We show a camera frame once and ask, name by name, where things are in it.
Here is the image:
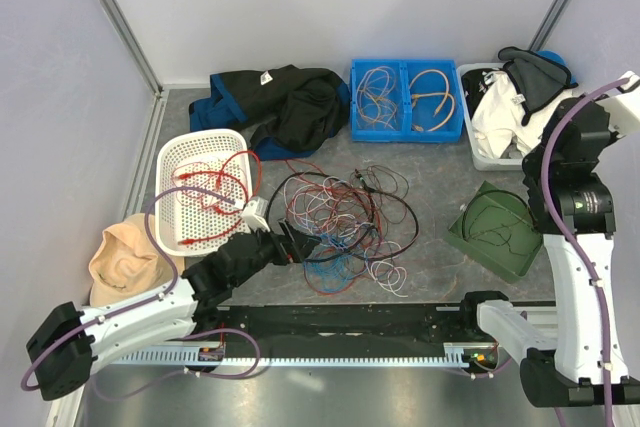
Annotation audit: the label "white thin wire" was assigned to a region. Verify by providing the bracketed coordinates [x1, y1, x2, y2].
[282, 181, 409, 297]

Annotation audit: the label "grey laundry basket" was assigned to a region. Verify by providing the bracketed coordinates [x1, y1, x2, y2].
[457, 63, 525, 171]

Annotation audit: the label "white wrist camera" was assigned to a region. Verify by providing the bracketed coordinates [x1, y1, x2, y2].
[599, 71, 640, 138]
[240, 196, 270, 232]

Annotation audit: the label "red cable in basket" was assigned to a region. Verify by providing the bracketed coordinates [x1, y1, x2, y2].
[172, 149, 264, 248]

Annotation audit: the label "thin red wire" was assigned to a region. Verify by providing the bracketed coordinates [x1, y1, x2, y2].
[282, 156, 401, 297]

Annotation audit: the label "black blue jacket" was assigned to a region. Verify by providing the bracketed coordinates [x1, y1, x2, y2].
[188, 65, 350, 161]

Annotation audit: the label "blue plastic bin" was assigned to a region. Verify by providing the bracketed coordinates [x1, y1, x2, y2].
[350, 59, 464, 144]

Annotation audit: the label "brown thin wire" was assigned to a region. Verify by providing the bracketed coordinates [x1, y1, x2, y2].
[309, 164, 409, 248]

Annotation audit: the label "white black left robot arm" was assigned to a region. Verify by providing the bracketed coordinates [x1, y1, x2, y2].
[21, 220, 320, 401]

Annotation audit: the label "green plastic tray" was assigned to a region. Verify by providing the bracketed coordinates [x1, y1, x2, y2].
[445, 181, 543, 284]

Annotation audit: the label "slotted cable duct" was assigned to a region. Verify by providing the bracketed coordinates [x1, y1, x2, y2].
[113, 342, 481, 368]

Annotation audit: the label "white perforated basket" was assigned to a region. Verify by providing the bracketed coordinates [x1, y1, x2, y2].
[155, 129, 253, 257]

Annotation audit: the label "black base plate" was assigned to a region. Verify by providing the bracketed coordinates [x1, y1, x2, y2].
[194, 303, 494, 355]

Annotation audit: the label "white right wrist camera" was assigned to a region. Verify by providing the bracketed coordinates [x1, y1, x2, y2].
[599, 71, 640, 138]

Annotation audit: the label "light blue thin wire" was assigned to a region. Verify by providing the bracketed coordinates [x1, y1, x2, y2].
[302, 234, 361, 296]

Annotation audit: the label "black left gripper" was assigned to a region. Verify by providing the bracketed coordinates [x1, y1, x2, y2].
[231, 218, 321, 287]

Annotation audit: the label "orange thick cable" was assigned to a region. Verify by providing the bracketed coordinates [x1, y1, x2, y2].
[407, 69, 457, 134]

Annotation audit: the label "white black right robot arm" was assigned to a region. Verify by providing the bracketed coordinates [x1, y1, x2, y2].
[457, 92, 639, 408]

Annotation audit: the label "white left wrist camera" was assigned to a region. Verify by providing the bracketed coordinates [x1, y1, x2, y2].
[240, 196, 270, 232]

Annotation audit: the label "white cloth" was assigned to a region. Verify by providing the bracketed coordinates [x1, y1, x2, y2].
[471, 69, 573, 159]

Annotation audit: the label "black cable teal connector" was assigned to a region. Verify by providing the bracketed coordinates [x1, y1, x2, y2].
[266, 164, 420, 264]

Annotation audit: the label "pink thin wire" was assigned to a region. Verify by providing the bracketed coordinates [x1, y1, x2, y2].
[289, 181, 451, 268]

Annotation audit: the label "orange thin wires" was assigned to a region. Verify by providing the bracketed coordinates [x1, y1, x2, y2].
[355, 65, 402, 132]

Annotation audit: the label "grey black cloth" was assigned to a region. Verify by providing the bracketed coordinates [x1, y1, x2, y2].
[497, 46, 578, 126]

